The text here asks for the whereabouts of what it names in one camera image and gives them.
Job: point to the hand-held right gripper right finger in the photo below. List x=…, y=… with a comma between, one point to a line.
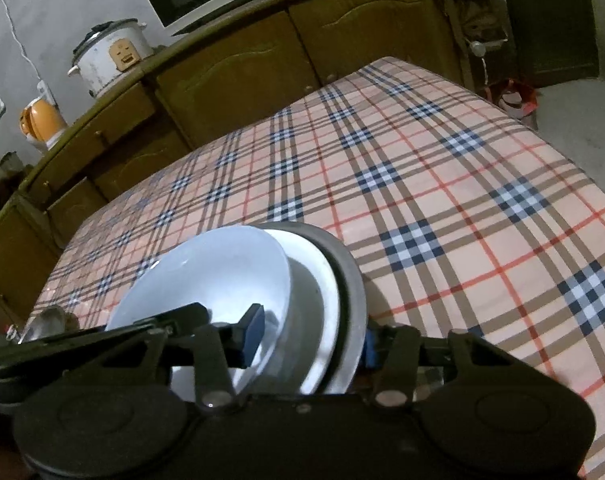
x=371, y=352

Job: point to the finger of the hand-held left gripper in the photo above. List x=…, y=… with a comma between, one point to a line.
x=92, y=355

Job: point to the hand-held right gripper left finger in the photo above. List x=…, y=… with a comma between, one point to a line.
x=252, y=335

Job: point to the large stainless steel basin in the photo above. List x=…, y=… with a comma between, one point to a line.
x=47, y=322

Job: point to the steel bowl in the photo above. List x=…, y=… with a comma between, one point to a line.
x=350, y=290

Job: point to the plain white bowl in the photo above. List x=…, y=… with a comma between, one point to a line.
x=317, y=300

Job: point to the bluish white bowl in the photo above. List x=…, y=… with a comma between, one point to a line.
x=207, y=275

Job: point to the plaid tablecloth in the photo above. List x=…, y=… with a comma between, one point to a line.
x=432, y=210

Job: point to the orange electric kettle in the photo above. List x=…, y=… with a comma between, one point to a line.
x=45, y=120

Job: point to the wooden kitchen cabinet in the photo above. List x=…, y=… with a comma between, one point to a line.
x=232, y=75

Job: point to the white rice cooker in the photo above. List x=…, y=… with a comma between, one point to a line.
x=107, y=65

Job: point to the red plastic bag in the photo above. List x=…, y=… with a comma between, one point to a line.
x=526, y=97

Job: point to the white round valve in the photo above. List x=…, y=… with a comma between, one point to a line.
x=478, y=48

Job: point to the dark green door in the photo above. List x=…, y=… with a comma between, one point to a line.
x=547, y=20

